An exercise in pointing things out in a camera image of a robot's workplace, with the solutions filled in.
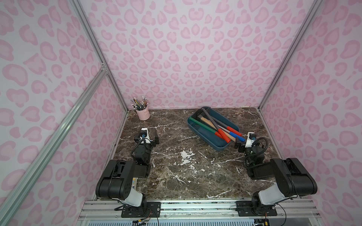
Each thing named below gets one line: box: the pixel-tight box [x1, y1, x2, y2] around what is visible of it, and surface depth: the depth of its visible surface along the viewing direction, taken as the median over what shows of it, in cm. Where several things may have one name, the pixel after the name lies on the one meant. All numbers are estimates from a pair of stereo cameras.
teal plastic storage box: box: [186, 107, 240, 151], surface depth 104 cm
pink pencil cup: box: [135, 105, 151, 121], surface depth 111 cm
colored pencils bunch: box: [130, 95, 149, 111], surface depth 108 cm
